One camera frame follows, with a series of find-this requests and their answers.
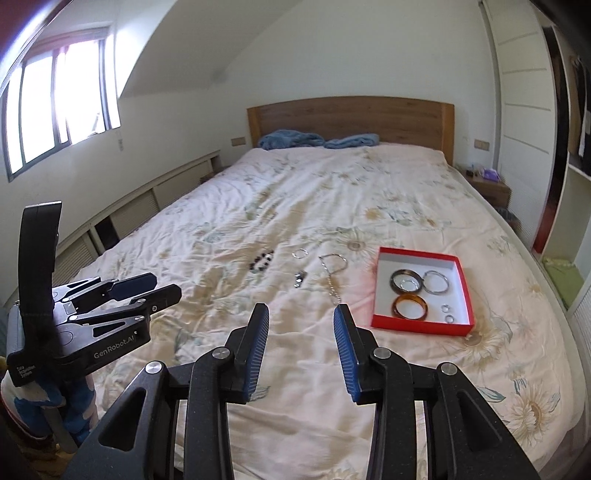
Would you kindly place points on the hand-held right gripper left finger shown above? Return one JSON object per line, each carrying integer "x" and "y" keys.
{"x": 256, "y": 350}

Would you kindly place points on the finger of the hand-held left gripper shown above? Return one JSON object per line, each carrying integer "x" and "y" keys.
{"x": 157, "y": 297}
{"x": 134, "y": 282}

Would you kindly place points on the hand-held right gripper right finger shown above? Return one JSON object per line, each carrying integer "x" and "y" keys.
{"x": 346, "y": 350}

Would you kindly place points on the amber bangle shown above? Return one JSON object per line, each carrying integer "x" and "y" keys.
{"x": 408, "y": 316}

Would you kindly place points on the red cardboard box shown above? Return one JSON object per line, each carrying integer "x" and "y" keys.
{"x": 415, "y": 328}

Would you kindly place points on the dark glossy bangle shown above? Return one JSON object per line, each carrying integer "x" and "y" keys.
{"x": 393, "y": 281}

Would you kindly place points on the thin silver bangle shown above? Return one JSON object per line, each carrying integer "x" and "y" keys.
{"x": 425, "y": 282}

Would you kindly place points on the silver metal clip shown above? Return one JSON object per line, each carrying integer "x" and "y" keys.
{"x": 300, "y": 278}

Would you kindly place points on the window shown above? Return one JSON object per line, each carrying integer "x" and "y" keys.
{"x": 41, "y": 101}

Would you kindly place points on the wooden nightstand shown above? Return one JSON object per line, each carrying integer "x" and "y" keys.
{"x": 489, "y": 191}

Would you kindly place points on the purple item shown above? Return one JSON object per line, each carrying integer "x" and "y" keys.
{"x": 490, "y": 175}

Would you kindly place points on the green cushion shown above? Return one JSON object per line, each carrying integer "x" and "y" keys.
{"x": 563, "y": 279}

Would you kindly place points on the wooden headboard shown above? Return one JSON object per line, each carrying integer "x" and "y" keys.
{"x": 351, "y": 115}

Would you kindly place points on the white wardrobe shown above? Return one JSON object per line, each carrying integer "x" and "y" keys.
{"x": 521, "y": 92}

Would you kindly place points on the hanging dark clothes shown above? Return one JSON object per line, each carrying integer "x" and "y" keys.
{"x": 577, "y": 101}

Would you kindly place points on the wall switch plate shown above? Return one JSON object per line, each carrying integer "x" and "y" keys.
{"x": 481, "y": 145}
{"x": 238, "y": 141}

